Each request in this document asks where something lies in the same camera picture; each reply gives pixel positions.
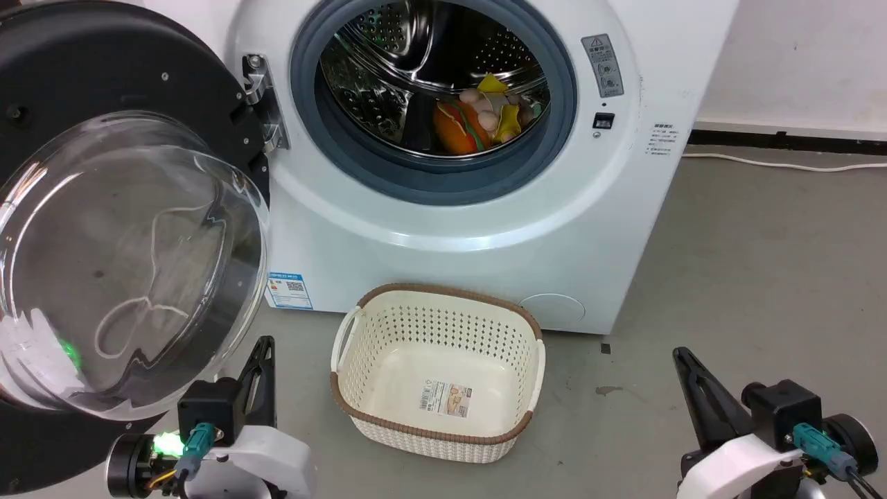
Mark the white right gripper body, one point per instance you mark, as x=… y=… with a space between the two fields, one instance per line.
x=741 y=468

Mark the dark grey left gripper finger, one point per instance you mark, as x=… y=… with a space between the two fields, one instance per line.
x=262 y=388

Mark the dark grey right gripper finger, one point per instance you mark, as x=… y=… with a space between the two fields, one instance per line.
x=710 y=402

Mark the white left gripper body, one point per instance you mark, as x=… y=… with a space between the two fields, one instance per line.
x=270 y=461

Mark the white front-load washing machine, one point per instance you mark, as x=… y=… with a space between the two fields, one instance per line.
x=450 y=263

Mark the metal door hinge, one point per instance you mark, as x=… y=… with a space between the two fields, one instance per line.
x=267 y=104

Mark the black door latch slot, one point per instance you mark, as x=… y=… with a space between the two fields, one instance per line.
x=603 y=120

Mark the black washing machine door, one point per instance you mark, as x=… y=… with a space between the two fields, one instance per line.
x=104 y=62

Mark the blue energy label sticker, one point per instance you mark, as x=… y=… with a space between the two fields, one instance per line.
x=289 y=291

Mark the cream plastic laundry basket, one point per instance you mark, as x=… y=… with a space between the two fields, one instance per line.
x=436 y=360

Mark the round white filter cover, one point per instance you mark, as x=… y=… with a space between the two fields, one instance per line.
x=553 y=312

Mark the paper basket label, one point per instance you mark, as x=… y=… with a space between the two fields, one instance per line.
x=445 y=399

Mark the small printed text sticker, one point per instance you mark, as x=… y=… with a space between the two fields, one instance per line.
x=662 y=140

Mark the black baseboard strip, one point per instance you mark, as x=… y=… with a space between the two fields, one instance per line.
x=797 y=141

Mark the orange plush toy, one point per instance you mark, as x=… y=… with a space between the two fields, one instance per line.
x=454 y=132

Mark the stainless steel drum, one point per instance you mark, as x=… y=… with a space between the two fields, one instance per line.
x=388 y=90

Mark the yellow and beige doll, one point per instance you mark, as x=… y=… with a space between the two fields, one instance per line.
x=509 y=121

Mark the grey warning label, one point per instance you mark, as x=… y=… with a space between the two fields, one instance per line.
x=603 y=66

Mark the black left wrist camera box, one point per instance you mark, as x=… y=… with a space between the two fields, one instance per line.
x=208 y=409

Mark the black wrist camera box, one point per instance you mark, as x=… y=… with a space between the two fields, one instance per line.
x=208 y=409
x=783 y=412

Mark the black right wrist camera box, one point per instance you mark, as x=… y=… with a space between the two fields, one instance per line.
x=783 y=412

